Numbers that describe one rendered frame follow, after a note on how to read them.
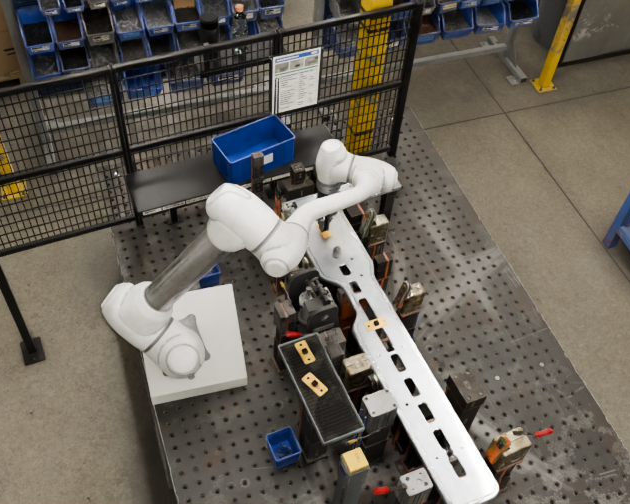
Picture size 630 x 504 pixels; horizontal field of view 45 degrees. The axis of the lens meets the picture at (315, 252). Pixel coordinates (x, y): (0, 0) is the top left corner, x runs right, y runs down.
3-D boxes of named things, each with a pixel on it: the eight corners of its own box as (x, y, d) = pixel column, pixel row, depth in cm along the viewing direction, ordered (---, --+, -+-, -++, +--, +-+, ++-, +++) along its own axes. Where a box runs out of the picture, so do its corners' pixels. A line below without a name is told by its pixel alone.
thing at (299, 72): (319, 105, 326) (323, 44, 302) (269, 117, 319) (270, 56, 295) (317, 102, 327) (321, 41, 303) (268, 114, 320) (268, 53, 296)
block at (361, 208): (367, 256, 332) (374, 213, 311) (344, 264, 329) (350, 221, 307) (357, 240, 338) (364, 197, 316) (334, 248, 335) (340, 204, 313)
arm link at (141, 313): (136, 361, 259) (84, 320, 254) (155, 330, 272) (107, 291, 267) (274, 239, 216) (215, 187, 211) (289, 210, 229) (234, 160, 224)
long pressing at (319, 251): (510, 491, 240) (512, 489, 238) (448, 518, 233) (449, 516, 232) (329, 190, 316) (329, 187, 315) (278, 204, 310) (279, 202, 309)
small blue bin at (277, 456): (301, 462, 272) (302, 452, 265) (275, 472, 269) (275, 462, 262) (289, 436, 278) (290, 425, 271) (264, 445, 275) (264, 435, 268)
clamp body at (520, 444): (512, 490, 270) (541, 446, 242) (476, 505, 266) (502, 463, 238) (496, 463, 276) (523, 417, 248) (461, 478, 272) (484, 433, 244)
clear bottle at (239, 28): (250, 53, 299) (250, 9, 284) (235, 57, 297) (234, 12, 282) (245, 44, 303) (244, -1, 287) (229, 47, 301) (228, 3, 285)
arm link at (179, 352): (182, 379, 274) (186, 395, 252) (142, 347, 269) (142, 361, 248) (212, 344, 275) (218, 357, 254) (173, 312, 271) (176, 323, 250)
